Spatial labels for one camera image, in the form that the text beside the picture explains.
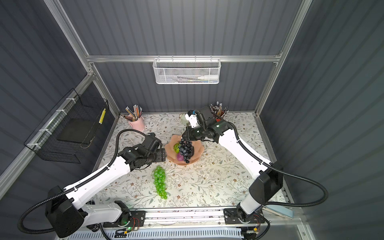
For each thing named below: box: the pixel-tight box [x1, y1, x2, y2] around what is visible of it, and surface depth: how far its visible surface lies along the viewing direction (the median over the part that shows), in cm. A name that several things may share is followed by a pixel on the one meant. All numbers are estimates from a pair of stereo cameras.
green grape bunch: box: [153, 165, 168, 200], surface depth 83 cm
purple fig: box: [177, 152, 185, 161], surface depth 91 cm
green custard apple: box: [173, 142, 181, 154], surface depth 95 cm
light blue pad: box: [262, 204, 294, 220], surface depth 72 cm
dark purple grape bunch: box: [179, 139, 193, 164], surface depth 75 cm
